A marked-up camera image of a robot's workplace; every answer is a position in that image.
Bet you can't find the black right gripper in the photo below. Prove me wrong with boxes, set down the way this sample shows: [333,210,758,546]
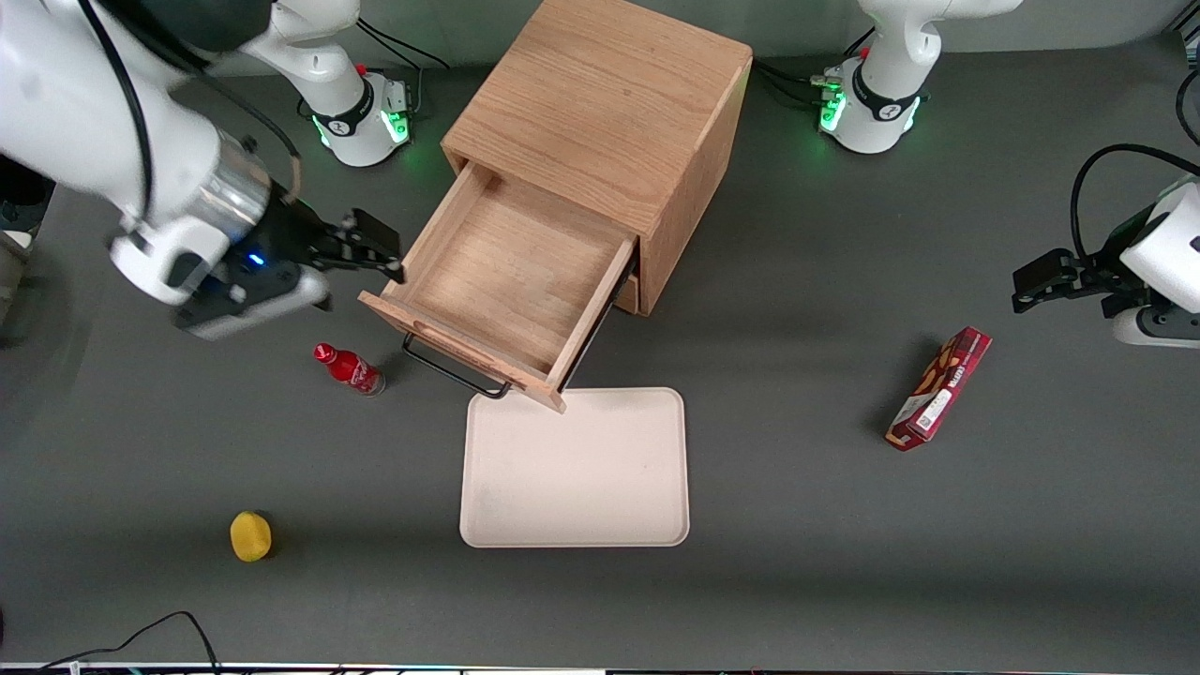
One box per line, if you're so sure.
[225,183,407,293]

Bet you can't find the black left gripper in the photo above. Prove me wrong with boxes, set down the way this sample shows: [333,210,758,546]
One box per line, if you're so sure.
[1012,208,1163,322]

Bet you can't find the black metal drawer handle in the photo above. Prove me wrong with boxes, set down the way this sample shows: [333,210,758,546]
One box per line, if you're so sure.
[402,332,515,400]

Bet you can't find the oak wooden drawer cabinet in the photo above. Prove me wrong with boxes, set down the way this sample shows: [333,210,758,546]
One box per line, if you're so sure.
[441,0,755,318]

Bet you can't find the red soda bottle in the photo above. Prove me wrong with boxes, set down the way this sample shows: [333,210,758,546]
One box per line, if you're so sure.
[313,343,386,398]

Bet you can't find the red snack box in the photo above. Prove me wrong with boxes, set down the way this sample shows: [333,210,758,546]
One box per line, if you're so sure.
[885,326,993,453]

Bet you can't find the beige plastic tray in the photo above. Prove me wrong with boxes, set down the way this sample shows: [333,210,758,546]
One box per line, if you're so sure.
[459,387,691,548]

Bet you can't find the yellow sponge ball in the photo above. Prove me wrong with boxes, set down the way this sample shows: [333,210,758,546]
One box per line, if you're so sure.
[230,511,273,563]

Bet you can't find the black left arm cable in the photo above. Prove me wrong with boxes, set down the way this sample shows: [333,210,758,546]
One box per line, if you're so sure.
[1072,143,1200,265]

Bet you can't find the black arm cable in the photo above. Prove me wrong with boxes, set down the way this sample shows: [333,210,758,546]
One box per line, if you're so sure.
[1072,143,1200,265]
[79,0,303,221]

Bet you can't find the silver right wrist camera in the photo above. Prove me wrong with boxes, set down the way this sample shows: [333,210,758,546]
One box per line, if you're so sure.
[172,265,333,341]

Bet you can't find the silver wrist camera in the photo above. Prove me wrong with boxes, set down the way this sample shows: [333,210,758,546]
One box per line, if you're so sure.
[172,265,333,341]
[1112,304,1200,350]

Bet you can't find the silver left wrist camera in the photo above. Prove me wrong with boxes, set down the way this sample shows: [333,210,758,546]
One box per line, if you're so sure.
[1112,304,1200,350]

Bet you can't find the black hanging cable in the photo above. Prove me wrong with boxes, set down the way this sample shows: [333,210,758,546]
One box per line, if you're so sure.
[1176,68,1200,148]

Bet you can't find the aluminium frame profile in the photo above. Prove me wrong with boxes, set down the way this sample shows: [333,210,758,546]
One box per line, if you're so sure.
[1162,21,1200,67]

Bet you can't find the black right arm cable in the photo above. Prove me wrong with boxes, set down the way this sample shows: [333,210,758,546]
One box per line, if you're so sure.
[79,0,303,221]

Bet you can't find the black left base cables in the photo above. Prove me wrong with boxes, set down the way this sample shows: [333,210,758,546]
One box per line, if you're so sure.
[753,26,878,106]

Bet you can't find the thin black table cable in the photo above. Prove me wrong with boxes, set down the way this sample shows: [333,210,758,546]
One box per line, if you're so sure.
[37,611,222,675]

